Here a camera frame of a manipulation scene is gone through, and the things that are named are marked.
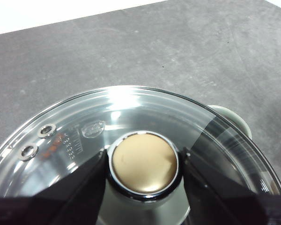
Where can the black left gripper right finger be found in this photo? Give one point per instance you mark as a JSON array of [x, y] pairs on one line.
[[213, 192]]

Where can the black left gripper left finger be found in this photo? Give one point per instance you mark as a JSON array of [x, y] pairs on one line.
[[84, 187]]

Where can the glass lid with green knob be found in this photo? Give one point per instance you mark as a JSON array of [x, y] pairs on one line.
[[145, 164]]

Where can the pale green electric pot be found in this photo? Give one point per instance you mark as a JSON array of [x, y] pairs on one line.
[[236, 119]]

